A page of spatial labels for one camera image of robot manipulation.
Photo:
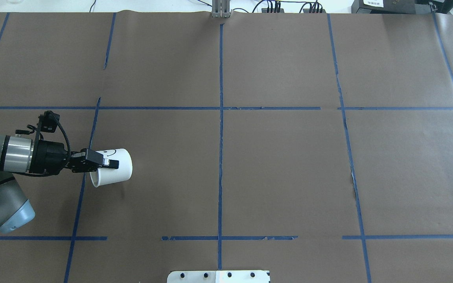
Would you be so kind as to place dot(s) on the grey aluminium profile post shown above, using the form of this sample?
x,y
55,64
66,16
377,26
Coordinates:
x,y
221,9

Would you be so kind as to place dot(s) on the black power strip left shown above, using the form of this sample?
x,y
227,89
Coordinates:
x,y
273,7

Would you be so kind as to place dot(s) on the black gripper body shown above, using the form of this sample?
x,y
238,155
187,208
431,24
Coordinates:
x,y
50,157

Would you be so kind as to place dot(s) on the black device with label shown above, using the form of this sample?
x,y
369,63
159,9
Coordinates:
x,y
410,7

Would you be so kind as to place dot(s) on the black power strip right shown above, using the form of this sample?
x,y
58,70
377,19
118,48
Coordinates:
x,y
314,7

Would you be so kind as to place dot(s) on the black power strip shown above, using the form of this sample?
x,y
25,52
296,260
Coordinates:
x,y
273,7
314,7

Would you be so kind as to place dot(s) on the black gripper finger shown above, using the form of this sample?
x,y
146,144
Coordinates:
x,y
109,164

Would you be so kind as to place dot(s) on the white metal mounting plate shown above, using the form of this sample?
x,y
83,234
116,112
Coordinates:
x,y
219,276

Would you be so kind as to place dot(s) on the white smiley face mug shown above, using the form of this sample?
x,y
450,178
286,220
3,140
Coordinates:
x,y
110,175

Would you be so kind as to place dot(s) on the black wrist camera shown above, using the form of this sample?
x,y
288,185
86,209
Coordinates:
x,y
48,122

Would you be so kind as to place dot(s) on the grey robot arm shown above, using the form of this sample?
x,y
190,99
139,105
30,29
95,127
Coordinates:
x,y
15,159

